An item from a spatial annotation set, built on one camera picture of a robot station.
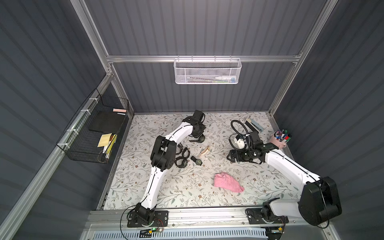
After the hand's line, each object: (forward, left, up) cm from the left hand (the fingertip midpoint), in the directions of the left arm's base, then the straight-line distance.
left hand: (204, 129), depth 102 cm
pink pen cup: (-14, -47, +2) cm, 50 cm away
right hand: (-23, -17, +3) cm, 29 cm away
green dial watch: (-21, +4, -6) cm, 22 cm away
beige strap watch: (-14, 0, -5) cm, 15 cm away
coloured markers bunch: (-10, -48, +6) cm, 49 cm away
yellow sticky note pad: (-22, +51, +20) cm, 59 cm away
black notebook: (-11, +54, +21) cm, 59 cm away
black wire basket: (-22, +56, +22) cm, 64 cm away
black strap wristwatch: (-7, +2, -1) cm, 8 cm away
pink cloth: (-34, -9, -3) cm, 36 cm away
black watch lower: (-23, +14, -3) cm, 27 cm away
